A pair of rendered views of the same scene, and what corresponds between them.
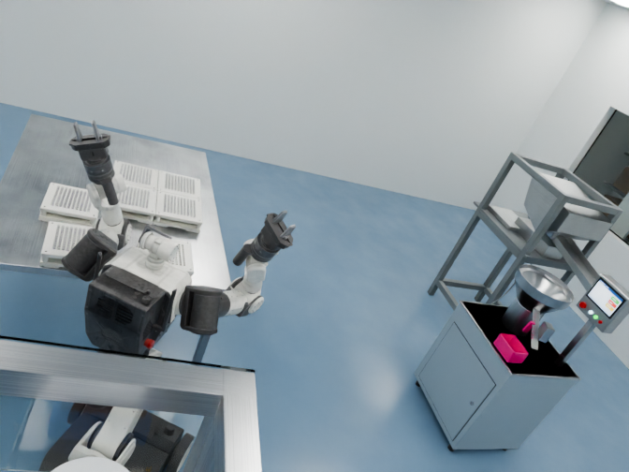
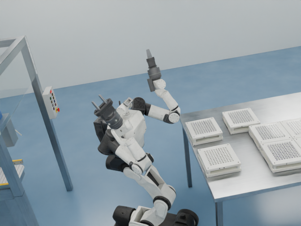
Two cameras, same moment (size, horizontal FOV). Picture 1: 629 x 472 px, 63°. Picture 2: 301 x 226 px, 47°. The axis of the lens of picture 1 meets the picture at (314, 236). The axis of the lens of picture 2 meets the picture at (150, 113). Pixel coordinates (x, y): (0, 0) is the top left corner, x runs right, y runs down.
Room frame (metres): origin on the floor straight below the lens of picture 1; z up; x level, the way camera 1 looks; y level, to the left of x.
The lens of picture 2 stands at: (2.35, -1.36, 2.49)
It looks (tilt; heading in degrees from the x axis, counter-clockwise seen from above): 30 degrees down; 113
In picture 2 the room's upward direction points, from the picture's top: 8 degrees counter-clockwise
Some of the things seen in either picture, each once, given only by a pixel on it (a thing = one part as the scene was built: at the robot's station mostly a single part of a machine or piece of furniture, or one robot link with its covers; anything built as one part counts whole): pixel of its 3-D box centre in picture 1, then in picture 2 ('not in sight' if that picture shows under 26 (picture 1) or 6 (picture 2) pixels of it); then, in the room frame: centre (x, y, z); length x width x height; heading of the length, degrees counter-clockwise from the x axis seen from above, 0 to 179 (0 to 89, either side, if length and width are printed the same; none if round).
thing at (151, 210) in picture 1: (131, 198); (269, 132); (2.31, 0.96, 0.91); 0.25 x 0.24 x 0.02; 114
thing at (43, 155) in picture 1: (118, 193); (285, 133); (2.42, 1.09, 0.83); 1.50 x 1.10 x 0.04; 27
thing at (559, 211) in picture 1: (513, 273); not in sight; (3.76, -1.56, 0.75); 1.43 x 1.06 x 1.50; 27
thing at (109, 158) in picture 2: not in sight; (124, 161); (1.30, 0.46, 0.89); 0.28 x 0.13 x 0.18; 176
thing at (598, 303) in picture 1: (584, 327); not in sight; (2.71, -1.65, 1.07); 0.23 x 0.10 x 0.62; 27
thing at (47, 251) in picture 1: (75, 242); (203, 128); (1.80, 0.95, 0.91); 0.25 x 0.24 x 0.02; 118
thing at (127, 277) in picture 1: (136, 303); (122, 132); (1.33, 0.46, 1.15); 0.34 x 0.30 x 0.36; 86
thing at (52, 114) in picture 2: not in sight; (50, 102); (0.34, 0.99, 1.03); 0.17 x 0.06 x 0.26; 111
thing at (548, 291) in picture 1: (535, 312); not in sight; (2.90, -1.46, 0.95); 0.49 x 0.36 x 0.38; 27
